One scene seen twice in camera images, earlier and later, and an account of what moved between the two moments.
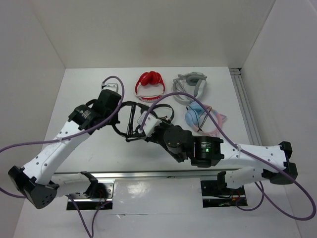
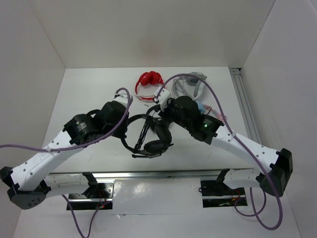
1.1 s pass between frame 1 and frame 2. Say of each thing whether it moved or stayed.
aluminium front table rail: stayed
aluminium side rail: stayed
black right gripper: moved
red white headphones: stayed
